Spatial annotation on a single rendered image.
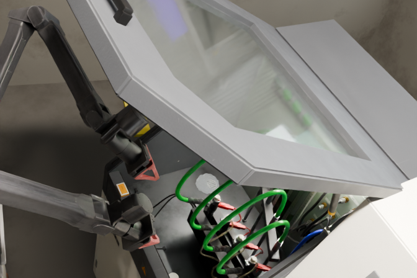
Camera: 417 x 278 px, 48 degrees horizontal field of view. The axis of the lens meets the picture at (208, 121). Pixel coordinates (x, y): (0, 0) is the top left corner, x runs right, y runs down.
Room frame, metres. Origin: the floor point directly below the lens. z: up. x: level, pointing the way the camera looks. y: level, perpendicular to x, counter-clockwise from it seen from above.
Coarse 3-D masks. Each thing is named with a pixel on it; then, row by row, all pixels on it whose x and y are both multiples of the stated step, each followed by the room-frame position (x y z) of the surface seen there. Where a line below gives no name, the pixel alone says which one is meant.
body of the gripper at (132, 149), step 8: (128, 144) 0.78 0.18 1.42; (136, 144) 0.82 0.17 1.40; (128, 152) 0.77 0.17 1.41; (136, 152) 0.79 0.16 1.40; (144, 152) 0.80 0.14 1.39; (128, 160) 0.77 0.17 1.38; (136, 160) 0.78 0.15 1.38; (144, 160) 0.77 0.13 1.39; (128, 168) 0.76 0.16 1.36; (136, 168) 0.75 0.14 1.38
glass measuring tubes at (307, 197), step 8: (288, 192) 1.08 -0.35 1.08; (296, 192) 1.04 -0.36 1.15; (304, 192) 1.02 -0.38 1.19; (312, 192) 1.03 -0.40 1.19; (272, 200) 1.10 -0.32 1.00; (280, 200) 1.07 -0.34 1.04; (288, 200) 1.05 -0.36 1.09; (296, 200) 1.05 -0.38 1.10; (304, 200) 1.03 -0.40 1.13; (272, 208) 1.08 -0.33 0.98; (288, 208) 1.06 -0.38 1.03; (296, 208) 1.02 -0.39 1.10; (304, 208) 1.02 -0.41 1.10; (280, 216) 1.04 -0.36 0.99; (288, 216) 1.02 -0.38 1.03; (296, 216) 1.03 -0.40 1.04; (280, 232) 1.01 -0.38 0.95
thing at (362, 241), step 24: (408, 192) 0.82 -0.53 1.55; (360, 216) 0.74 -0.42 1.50; (384, 216) 0.72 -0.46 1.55; (408, 216) 0.74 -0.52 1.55; (336, 240) 0.72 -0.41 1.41; (360, 240) 0.70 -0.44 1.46; (384, 240) 0.68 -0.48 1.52; (408, 240) 0.67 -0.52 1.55; (312, 264) 0.70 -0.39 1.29; (336, 264) 0.68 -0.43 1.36; (360, 264) 0.66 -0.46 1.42; (384, 264) 0.64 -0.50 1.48; (408, 264) 0.63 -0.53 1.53
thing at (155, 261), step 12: (108, 180) 1.01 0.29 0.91; (120, 180) 1.00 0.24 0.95; (108, 192) 1.00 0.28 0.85; (132, 252) 0.81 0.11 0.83; (144, 252) 0.76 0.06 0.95; (156, 252) 0.77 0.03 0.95; (144, 264) 0.75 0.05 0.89; (156, 264) 0.73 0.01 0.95; (144, 276) 0.73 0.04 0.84; (156, 276) 0.69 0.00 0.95; (168, 276) 0.71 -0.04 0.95
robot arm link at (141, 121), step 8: (88, 112) 0.81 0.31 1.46; (96, 112) 0.81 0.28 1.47; (120, 112) 0.83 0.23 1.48; (128, 112) 0.83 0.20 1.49; (136, 112) 0.82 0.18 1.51; (88, 120) 0.80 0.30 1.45; (96, 120) 0.80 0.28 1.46; (112, 120) 0.81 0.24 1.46; (120, 120) 0.81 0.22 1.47; (128, 120) 0.81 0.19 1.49; (136, 120) 0.81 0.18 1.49; (144, 120) 0.82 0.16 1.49; (96, 128) 0.78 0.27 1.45; (104, 128) 0.80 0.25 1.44; (128, 128) 0.79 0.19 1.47; (136, 128) 0.80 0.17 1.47
